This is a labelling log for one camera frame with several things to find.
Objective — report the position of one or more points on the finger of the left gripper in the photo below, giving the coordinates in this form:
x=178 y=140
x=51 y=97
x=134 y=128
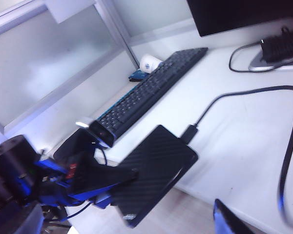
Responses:
x=95 y=195
x=117 y=175

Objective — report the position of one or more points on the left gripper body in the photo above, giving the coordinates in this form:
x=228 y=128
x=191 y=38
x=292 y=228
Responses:
x=75 y=161

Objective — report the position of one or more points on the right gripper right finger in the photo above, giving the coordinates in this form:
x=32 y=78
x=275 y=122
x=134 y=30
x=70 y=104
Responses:
x=227 y=221

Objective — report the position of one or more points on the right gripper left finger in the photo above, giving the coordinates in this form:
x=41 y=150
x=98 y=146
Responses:
x=34 y=221

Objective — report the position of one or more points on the black portable hard drive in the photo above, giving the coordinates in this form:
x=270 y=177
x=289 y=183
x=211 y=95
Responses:
x=156 y=165

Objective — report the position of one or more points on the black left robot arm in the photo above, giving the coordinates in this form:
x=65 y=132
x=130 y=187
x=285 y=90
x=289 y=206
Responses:
x=9 y=170

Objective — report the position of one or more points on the black keyboard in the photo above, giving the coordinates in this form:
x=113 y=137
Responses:
x=149 y=90

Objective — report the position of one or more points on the small blue box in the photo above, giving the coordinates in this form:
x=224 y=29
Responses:
x=136 y=76

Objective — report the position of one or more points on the grey cubicle partition panel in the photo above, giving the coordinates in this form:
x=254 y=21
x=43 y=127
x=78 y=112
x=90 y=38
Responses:
x=156 y=19
x=51 y=61

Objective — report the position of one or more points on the white paper cup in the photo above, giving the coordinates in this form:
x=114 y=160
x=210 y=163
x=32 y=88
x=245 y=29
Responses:
x=149 y=64

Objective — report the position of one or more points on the silver monitor stand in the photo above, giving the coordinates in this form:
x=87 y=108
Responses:
x=256 y=64

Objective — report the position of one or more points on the black power adapter brick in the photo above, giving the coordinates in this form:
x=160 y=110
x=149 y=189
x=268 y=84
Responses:
x=280 y=47

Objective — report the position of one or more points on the black computer monitor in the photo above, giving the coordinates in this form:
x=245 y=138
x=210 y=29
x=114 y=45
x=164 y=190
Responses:
x=246 y=14

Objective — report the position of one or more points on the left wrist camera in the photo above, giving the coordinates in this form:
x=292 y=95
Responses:
x=102 y=132

